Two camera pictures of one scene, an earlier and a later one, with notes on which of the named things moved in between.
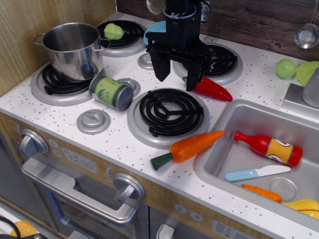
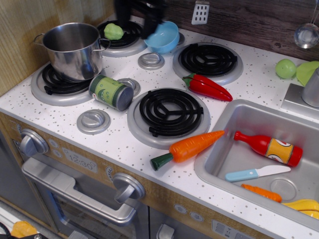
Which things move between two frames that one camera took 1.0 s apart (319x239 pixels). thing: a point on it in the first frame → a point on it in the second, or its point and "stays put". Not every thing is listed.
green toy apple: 285,68 stays put
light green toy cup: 305,71 stays put
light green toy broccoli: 113,32 stays put
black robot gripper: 182,39 → 153,9
